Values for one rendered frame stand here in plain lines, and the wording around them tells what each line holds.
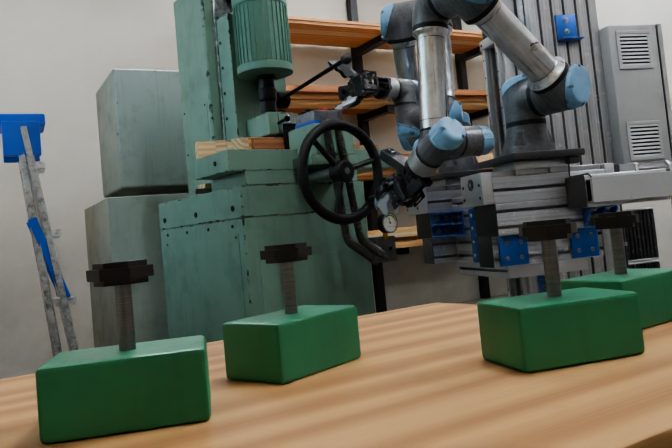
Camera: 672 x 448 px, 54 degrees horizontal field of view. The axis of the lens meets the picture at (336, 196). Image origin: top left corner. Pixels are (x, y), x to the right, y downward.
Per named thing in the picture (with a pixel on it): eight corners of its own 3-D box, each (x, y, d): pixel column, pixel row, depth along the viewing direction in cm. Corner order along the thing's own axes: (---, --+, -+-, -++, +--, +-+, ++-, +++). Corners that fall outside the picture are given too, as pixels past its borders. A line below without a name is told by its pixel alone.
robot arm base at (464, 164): (469, 174, 253) (466, 148, 253) (487, 169, 238) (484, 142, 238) (432, 177, 249) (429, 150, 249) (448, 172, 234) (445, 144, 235)
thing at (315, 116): (314, 123, 189) (312, 104, 189) (293, 130, 198) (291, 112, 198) (350, 124, 197) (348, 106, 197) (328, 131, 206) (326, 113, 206)
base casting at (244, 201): (241, 217, 181) (238, 184, 182) (158, 230, 227) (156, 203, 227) (366, 209, 209) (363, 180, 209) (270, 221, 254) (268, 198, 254)
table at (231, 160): (245, 166, 173) (243, 143, 173) (194, 180, 197) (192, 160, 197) (413, 163, 210) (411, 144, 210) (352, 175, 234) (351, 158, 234)
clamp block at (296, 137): (315, 154, 187) (312, 122, 187) (289, 161, 197) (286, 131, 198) (356, 154, 196) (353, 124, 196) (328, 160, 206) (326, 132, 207)
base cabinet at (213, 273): (264, 483, 177) (241, 217, 181) (174, 441, 223) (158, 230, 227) (389, 438, 204) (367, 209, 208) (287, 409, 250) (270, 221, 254)
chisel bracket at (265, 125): (270, 138, 203) (268, 111, 204) (247, 146, 214) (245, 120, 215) (290, 139, 208) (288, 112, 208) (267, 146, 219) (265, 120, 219)
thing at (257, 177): (246, 184, 183) (245, 170, 183) (211, 192, 200) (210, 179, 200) (358, 180, 208) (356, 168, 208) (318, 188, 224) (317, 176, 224)
